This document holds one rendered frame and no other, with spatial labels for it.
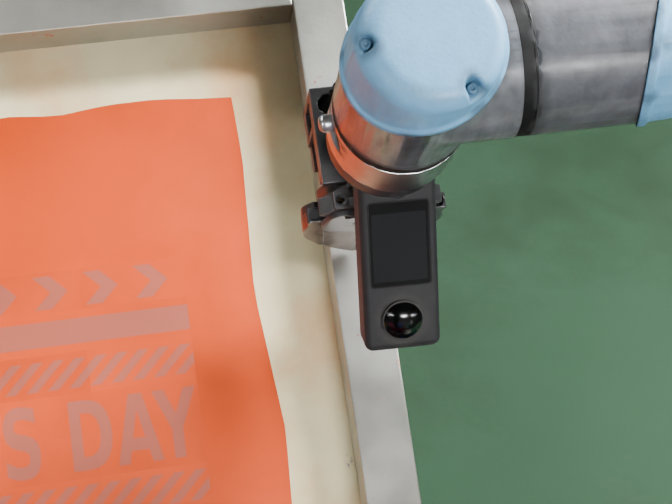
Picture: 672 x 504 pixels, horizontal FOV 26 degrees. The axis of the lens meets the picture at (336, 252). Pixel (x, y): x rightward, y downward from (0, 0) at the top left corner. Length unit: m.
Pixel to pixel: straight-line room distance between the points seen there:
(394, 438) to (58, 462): 0.24
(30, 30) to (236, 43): 0.15
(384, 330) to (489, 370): 1.97
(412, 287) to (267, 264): 0.22
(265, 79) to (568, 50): 0.43
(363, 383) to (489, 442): 1.72
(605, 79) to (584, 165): 2.56
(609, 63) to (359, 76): 0.12
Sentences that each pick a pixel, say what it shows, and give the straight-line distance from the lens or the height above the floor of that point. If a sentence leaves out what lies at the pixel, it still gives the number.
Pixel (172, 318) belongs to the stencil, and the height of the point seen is 1.40.
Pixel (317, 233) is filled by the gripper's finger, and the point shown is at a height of 1.52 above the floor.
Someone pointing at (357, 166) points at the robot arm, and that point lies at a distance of 0.79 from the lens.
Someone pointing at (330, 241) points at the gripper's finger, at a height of 1.49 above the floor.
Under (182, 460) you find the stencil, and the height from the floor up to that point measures 1.34.
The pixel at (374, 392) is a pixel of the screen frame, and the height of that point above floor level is 1.38.
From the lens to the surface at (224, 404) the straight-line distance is 1.05.
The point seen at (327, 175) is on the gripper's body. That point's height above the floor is 1.58.
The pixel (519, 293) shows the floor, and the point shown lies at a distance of 2.98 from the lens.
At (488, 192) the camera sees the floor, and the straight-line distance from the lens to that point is 3.19.
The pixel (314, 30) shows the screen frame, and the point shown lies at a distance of 1.08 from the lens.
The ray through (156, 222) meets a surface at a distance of 1.07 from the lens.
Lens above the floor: 2.18
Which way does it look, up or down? 46 degrees down
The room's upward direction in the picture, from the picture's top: straight up
